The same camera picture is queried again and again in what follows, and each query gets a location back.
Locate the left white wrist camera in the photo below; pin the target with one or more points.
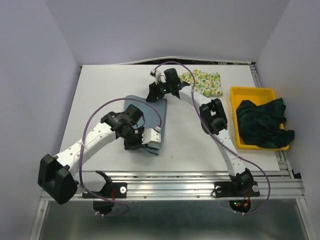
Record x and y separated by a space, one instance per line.
150 136

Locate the dark green skirt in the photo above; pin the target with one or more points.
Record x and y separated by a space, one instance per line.
259 125

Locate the yellow plastic tray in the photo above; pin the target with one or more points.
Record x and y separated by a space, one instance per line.
258 96

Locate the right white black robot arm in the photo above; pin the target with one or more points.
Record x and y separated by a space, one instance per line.
214 123

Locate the aluminium rail frame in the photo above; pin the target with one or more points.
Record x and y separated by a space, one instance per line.
170 195

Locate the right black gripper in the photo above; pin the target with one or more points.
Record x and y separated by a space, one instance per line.
153 93

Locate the lemon print skirt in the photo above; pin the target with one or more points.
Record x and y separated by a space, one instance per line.
208 83

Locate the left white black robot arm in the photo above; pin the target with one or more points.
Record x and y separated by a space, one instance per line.
56 173

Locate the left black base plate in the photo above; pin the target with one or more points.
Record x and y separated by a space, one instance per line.
106 202

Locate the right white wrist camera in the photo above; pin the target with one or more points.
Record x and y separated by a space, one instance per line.
158 76

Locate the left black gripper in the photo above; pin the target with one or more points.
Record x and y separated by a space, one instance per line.
128 146

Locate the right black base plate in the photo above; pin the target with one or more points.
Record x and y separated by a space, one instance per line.
240 199

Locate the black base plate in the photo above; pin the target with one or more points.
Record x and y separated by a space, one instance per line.
240 199
106 202

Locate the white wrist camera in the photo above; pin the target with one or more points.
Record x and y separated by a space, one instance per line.
158 76
150 136

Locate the light blue denim skirt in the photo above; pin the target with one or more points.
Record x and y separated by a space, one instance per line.
150 119

